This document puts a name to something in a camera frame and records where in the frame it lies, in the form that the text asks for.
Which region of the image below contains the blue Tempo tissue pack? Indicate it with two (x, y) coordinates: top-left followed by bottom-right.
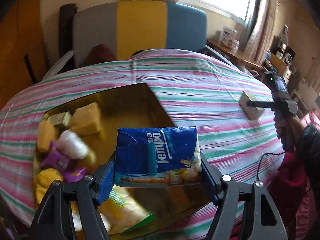
(114, 126), (201, 188)

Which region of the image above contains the white ball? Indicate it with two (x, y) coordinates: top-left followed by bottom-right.
(56, 129), (89, 159)

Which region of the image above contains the person's right hand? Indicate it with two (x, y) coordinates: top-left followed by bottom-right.
(274, 115), (304, 153)

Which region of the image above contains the green rice snack bag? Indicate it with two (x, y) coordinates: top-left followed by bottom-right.
(98, 185), (155, 235)

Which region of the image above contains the purple snack packet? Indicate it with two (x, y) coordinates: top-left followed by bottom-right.
(41, 141), (71, 172)
(61, 167), (86, 183)

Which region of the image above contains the striped pink green bedsheet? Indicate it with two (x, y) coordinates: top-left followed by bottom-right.
(1, 49), (283, 225)

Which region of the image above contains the wooden desk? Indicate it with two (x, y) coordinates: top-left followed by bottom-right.
(207, 40), (266, 70)

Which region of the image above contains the yellow sponge block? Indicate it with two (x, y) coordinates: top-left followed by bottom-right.
(69, 102), (103, 136)
(36, 121), (59, 153)

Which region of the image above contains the white product box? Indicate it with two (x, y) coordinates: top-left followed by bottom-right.
(219, 26), (238, 48)

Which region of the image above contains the small green gold box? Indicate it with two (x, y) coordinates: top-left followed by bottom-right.
(48, 112), (72, 128)

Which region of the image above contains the gold metal tray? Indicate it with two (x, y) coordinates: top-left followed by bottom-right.
(32, 82), (213, 238)

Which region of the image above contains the dark red pillow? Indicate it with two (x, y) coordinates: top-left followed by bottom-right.
(79, 44), (116, 67)

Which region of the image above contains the wooden wardrobe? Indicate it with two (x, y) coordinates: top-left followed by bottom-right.
(1, 0), (48, 107)

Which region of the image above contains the grey yellow blue headboard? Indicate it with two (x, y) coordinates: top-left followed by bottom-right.
(73, 1), (207, 67)

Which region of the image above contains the black upright roll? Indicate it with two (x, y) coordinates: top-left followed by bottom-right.
(58, 3), (77, 58)

